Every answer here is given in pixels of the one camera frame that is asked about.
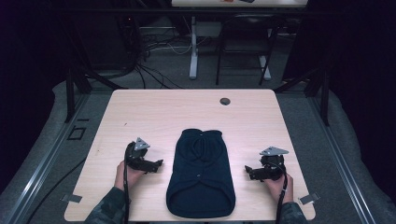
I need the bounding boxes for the dark navy knitted garment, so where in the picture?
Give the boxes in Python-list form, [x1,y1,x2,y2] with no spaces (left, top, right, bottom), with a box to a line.
[165,128,236,219]

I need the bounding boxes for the black chair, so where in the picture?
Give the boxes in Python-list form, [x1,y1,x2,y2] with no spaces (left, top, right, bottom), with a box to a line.
[215,13,280,87]

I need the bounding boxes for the black frame post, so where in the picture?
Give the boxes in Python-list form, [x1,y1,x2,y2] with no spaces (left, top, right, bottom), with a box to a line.
[64,67,77,124]
[319,68,331,127]

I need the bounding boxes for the bundle of floor cables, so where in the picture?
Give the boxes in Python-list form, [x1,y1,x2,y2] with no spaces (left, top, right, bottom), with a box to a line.
[123,17,194,91]

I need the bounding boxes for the thin black floor cable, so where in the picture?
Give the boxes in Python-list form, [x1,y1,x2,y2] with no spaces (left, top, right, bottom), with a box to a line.
[25,158,87,224]

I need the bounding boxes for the aluminium floor rail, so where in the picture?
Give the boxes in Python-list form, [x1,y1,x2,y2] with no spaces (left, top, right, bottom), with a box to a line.
[0,92,92,224]
[306,92,378,224]

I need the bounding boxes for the white desk top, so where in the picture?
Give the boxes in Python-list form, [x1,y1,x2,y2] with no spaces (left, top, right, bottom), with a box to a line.
[171,0,309,8]

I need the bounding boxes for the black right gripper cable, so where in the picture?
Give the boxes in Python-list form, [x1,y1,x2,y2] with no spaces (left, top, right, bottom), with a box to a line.
[275,161,289,224]

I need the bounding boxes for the person's left hand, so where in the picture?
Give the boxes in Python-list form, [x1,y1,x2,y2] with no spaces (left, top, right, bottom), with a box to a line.
[113,161,147,191]

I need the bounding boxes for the white desk leg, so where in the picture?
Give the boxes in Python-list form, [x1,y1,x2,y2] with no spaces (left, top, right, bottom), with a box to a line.
[189,16,201,80]
[258,29,273,82]

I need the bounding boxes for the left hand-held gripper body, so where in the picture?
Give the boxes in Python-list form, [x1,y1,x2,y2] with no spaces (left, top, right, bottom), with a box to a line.
[124,136,157,173]

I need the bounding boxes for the black horizontal frame bar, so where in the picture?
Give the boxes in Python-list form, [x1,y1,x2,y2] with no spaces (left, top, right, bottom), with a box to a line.
[46,7,312,16]

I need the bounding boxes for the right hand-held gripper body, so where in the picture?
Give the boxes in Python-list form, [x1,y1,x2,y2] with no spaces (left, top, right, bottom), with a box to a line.
[253,146,290,182]

